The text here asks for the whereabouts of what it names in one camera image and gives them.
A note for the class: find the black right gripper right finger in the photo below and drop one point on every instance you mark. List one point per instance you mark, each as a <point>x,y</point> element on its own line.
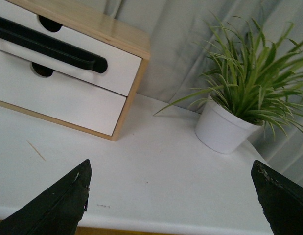
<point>281,200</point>

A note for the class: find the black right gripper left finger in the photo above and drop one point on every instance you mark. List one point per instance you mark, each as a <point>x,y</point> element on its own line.
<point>57,210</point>

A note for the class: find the white drawer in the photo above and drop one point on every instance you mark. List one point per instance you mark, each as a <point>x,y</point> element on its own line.
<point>83,27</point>
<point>58,96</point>

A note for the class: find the wooden toothpick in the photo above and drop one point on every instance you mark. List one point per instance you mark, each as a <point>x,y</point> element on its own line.
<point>34,148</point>

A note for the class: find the white plant pot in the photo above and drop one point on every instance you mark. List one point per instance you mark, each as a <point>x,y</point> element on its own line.
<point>220,130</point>

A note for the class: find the white tablecloth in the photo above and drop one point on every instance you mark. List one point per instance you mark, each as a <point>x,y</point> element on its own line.
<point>157,177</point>

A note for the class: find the green spider plant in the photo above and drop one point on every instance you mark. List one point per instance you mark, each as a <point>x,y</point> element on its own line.
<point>256,80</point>

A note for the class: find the black drawer handle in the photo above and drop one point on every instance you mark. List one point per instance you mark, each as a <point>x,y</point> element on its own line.
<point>54,48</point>

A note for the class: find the wooden drawer cabinet frame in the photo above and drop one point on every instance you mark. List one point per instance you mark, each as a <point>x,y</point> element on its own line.
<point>69,64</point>

